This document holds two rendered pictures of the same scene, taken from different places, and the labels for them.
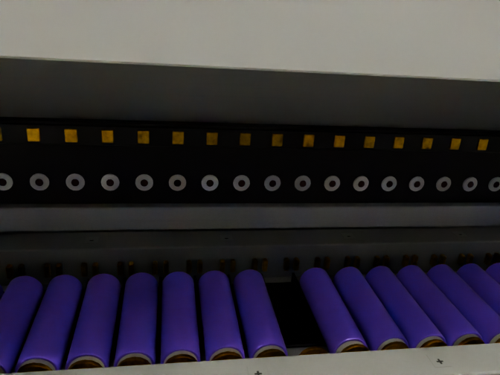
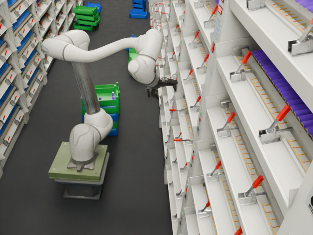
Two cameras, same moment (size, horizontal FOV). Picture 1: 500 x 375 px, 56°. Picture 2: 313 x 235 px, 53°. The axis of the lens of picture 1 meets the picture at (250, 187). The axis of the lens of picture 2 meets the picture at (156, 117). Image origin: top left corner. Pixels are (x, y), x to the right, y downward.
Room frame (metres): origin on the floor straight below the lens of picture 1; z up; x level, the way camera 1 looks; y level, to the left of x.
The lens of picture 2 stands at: (0.10, -1.40, 1.77)
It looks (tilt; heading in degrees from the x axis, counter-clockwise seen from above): 35 degrees down; 94
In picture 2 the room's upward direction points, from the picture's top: 5 degrees clockwise
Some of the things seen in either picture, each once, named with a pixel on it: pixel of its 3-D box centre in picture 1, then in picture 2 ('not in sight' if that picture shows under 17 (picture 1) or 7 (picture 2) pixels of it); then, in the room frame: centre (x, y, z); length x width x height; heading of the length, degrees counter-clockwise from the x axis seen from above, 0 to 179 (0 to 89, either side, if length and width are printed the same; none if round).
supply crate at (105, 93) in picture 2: not in sight; (99, 95); (-0.57, 0.81, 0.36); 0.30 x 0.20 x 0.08; 19
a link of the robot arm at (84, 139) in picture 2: not in sight; (83, 140); (-0.49, 0.15, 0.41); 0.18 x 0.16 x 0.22; 73
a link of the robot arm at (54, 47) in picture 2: not in sight; (57, 48); (-0.65, 0.27, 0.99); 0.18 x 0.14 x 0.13; 163
